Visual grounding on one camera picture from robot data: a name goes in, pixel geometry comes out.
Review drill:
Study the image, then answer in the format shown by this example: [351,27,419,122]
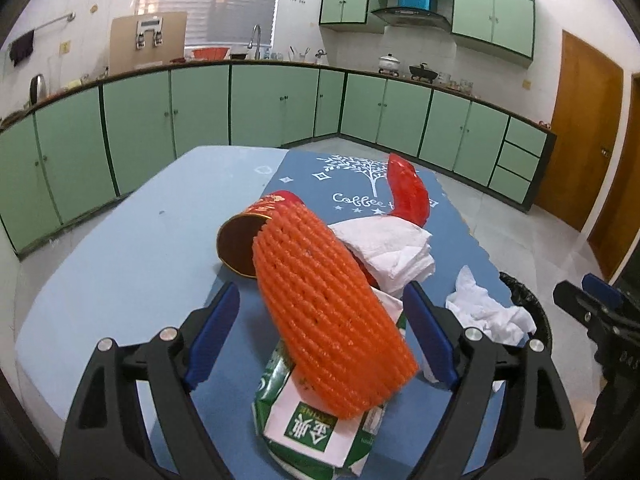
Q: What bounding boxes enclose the white napkin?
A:
[445,266,537,346]

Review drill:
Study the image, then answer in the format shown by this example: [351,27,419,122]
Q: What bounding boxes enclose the white tissue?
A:
[329,216,435,297]

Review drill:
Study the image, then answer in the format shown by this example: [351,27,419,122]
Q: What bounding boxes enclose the red paper cup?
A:
[216,190,303,278]

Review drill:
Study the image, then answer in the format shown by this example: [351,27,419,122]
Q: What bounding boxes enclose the orange foam net sleeve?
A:
[253,204,418,419]

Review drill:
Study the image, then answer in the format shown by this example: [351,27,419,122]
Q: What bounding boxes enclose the red plastic wrapper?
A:
[386,153,430,228]

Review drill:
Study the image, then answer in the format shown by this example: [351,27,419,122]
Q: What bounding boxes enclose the green white snack bag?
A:
[250,288,407,480]

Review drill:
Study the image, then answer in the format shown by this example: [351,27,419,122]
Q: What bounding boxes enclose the black lined trash bin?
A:
[499,271,552,351]

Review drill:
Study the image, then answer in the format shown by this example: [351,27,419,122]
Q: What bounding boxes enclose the chrome kitchen faucet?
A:
[247,24,262,61]

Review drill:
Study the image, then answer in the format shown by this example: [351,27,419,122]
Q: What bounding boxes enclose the brown wooden door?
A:
[535,32,624,231]
[588,74,639,281]

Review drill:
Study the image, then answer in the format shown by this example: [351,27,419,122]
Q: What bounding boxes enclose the blue coffee tree mat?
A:
[144,148,516,480]

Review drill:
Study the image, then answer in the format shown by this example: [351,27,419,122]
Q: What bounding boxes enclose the green lower cabinets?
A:
[1,62,555,255]

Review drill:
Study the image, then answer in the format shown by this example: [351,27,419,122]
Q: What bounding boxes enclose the black wok pan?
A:
[409,63,439,84]

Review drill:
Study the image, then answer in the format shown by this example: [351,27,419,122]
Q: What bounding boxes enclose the orange plastic basin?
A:
[192,47,229,61]

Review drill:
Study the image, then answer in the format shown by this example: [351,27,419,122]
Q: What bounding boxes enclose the white cooking pot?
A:
[378,54,401,77]

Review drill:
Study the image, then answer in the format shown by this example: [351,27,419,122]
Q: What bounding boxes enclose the cardboard box on counter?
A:
[107,12,188,76]

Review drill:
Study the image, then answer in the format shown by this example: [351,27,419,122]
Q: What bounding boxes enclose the black range hood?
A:
[372,6,451,32]

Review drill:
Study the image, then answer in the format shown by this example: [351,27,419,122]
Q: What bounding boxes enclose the dark hanging towel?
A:
[9,29,35,67]

